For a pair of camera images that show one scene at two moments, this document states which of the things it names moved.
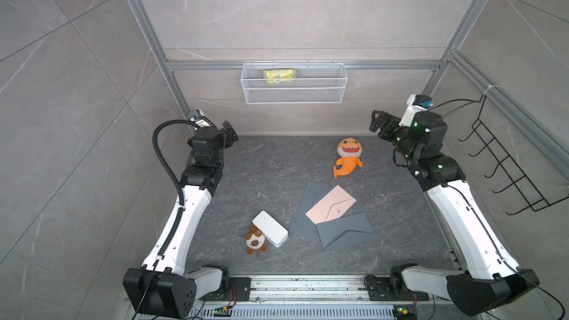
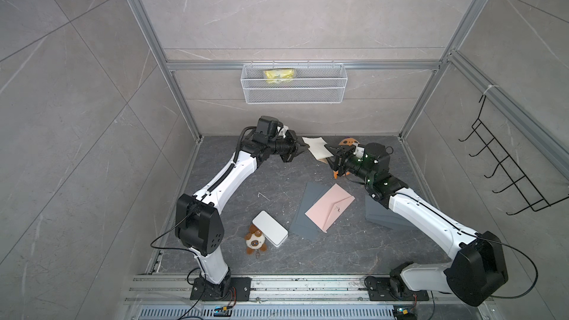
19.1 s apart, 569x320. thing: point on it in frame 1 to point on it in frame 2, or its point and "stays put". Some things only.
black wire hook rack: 536,201 stays put
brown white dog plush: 255,240 stays put
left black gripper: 230,138 to 294,148
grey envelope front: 344,232 to 377,212
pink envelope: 331,207 stays put
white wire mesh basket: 294,84 stays put
